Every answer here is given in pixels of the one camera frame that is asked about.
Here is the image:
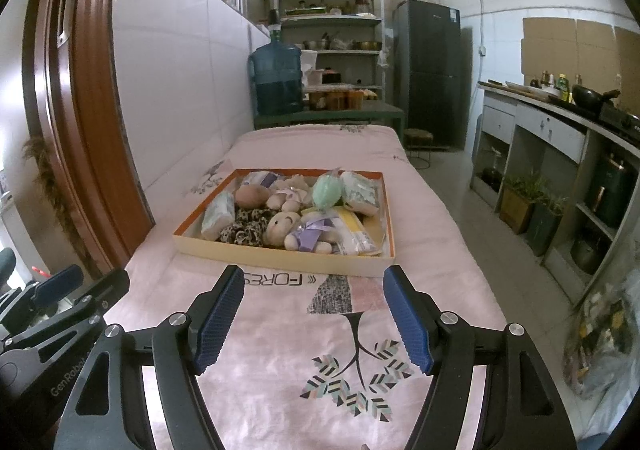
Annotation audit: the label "mint green soft ball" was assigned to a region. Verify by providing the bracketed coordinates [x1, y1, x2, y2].
[312, 174, 345, 209]

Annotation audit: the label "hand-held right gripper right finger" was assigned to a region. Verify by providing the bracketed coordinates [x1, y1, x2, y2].
[384, 265, 576, 450]

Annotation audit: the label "small beige teddy bear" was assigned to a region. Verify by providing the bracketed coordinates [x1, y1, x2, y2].
[265, 175, 308, 213]

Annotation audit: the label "black wok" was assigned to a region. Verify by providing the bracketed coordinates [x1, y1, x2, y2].
[570, 84, 621, 111]

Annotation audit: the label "clear plastic bag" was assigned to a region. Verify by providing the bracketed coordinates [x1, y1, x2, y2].
[562, 285, 640, 401]

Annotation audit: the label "shallow orange-rimmed cardboard box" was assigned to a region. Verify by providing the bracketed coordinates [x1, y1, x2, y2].
[172, 169, 396, 278]

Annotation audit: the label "white packet with blue print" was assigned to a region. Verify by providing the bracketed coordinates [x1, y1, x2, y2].
[245, 171, 288, 191]

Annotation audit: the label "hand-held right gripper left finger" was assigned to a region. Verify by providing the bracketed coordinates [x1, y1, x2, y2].
[52, 265, 245, 450]

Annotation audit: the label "green low table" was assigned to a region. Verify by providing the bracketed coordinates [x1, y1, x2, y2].
[253, 102, 406, 143]

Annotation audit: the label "brown feather duster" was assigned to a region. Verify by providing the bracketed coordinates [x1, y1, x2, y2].
[22, 135, 86, 261]

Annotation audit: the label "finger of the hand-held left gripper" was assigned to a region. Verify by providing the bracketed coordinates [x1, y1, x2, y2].
[2, 270, 131, 365]
[0, 265, 84, 331]

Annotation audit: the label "plain white tissue packet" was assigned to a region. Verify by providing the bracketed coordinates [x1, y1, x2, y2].
[201, 192, 236, 241]

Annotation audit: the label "leopard print scrunchie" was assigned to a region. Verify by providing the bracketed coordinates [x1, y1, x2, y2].
[219, 207, 275, 247]

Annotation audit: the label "black pot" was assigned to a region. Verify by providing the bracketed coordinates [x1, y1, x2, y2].
[570, 235, 607, 277]

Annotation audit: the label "brown wooden door frame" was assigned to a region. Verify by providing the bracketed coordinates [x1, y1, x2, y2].
[22, 0, 153, 275]

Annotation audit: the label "teddy bear with purple bow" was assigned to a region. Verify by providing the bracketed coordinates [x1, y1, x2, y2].
[265, 211, 341, 255]

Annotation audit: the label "blue water jug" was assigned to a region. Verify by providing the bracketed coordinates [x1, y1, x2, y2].
[248, 27, 304, 115]

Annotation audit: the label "cardboard sheets on wall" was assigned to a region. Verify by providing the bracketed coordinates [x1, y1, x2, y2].
[521, 17, 640, 91]

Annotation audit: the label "dark green planter with plant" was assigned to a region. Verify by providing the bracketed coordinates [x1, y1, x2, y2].
[527, 192, 568, 258]

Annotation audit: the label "yellow and white packet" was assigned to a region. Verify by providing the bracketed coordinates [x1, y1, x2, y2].
[327, 207, 386, 257]

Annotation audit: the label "kitchen counter with drawers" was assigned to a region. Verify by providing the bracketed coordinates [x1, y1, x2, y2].
[470, 80, 640, 305]

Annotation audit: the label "dark green canister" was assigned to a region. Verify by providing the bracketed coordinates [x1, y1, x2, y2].
[585, 152, 633, 228]

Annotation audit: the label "gas stove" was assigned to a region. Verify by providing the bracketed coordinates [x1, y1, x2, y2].
[597, 102, 640, 137]

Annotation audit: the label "brown plush toy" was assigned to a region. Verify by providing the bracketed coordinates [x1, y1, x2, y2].
[235, 184, 271, 209]

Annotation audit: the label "dark refrigerator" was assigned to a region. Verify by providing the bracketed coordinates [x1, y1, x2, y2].
[392, 0, 463, 151]

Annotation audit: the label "green and white tissue packet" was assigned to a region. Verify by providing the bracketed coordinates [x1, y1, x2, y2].
[340, 171, 380, 217]

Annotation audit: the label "brown planter with plant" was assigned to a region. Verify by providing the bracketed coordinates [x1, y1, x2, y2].
[500, 172, 541, 235]

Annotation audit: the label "small round stool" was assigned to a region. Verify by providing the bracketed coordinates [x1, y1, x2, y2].
[402, 128, 433, 171]

